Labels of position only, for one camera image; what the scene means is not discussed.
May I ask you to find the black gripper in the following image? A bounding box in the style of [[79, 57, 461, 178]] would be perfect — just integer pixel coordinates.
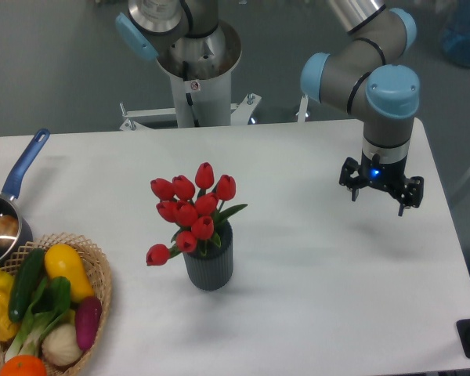
[[338, 154, 424, 217]]

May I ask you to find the red tulip bouquet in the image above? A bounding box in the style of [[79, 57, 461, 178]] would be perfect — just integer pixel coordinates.
[[146, 162, 247, 266]]

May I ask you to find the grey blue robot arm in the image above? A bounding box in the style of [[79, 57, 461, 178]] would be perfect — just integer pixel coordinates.
[[115, 1, 424, 209]]

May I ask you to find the dark grey ribbed vase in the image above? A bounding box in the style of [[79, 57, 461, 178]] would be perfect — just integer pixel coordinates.
[[183, 222, 233, 291]]

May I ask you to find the blue bag in background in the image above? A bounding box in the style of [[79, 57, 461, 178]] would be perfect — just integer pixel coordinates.
[[439, 0, 470, 68]]

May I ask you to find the purple eggplant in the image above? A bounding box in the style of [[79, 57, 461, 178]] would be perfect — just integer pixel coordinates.
[[74, 296, 103, 351]]

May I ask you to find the yellow squash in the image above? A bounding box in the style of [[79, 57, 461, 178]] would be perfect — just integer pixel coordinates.
[[44, 244, 95, 303]]

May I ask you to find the green bok choy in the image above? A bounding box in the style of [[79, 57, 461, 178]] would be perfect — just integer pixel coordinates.
[[5, 277, 71, 362]]

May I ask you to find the green cucumber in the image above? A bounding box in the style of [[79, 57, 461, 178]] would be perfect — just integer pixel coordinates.
[[8, 248, 45, 323]]

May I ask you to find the white garlic bulb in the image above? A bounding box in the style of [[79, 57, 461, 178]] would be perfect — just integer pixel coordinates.
[[42, 324, 83, 367]]

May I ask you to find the bread roll in pan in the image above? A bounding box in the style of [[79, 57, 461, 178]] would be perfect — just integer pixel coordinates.
[[0, 215, 19, 240]]

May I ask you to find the orange fruit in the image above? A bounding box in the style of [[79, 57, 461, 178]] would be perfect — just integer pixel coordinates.
[[0, 355, 47, 376]]

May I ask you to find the wicker basket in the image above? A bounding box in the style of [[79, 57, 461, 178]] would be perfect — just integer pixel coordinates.
[[0, 233, 112, 375]]

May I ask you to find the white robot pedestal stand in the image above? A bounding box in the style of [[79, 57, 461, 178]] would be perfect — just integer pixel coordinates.
[[115, 14, 262, 130]]

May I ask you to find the blue handled saucepan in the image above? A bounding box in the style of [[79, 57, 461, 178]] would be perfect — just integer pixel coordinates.
[[0, 128, 50, 266]]

